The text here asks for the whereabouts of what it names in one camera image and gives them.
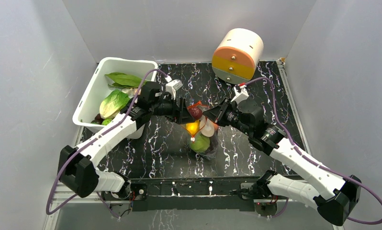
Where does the dark green leaf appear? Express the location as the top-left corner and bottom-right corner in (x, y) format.
(105, 72), (146, 89)

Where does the green lettuce leaf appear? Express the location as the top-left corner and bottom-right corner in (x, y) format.
(99, 90), (130, 119)

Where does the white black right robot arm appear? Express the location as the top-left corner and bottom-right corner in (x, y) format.
(203, 99), (360, 226)

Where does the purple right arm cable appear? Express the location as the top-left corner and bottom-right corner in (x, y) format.
(236, 77), (382, 225)

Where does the green cabbage ball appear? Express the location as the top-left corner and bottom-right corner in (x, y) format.
(188, 135), (210, 153)

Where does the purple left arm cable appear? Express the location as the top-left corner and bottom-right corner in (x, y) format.
(45, 69), (169, 219)

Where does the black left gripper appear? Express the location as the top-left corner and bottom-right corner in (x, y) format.
(150, 94), (194, 125)

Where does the white plastic bin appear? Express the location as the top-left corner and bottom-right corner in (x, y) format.
(72, 57), (158, 134)

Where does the round pastel drawer cabinet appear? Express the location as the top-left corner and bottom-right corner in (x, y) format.
(212, 28), (264, 84)

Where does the small green sprout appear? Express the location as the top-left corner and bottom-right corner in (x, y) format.
(101, 118), (112, 126)

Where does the yellow lemon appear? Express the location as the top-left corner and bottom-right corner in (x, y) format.
(185, 120), (200, 136)

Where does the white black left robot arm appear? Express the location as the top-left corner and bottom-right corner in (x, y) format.
(57, 80), (195, 199)

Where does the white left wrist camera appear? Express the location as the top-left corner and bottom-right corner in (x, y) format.
(165, 79), (183, 99)

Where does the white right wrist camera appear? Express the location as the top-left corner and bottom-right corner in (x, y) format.
(231, 83), (249, 104)

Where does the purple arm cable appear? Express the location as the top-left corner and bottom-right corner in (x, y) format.
(236, 77), (382, 225)
(45, 69), (169, 219)

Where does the clear zip top bag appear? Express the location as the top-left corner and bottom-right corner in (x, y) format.
(182, 101), (219, 160)

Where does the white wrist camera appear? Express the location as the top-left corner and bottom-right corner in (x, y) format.
(231, 83), (249, 104)
(165, 79), (183, 99)

